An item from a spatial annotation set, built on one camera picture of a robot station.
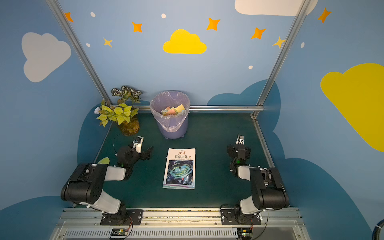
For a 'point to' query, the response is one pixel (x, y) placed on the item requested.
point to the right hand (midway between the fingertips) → (241, 144)
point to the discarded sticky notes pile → (173, 111)
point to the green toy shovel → (105, 160)
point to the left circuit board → (119, 232)
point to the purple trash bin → (179, 133)
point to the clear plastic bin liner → (161, 101)
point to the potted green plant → (121, 111)
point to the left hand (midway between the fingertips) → (145, 143)
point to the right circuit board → (244, 233)
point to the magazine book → (180, 168)
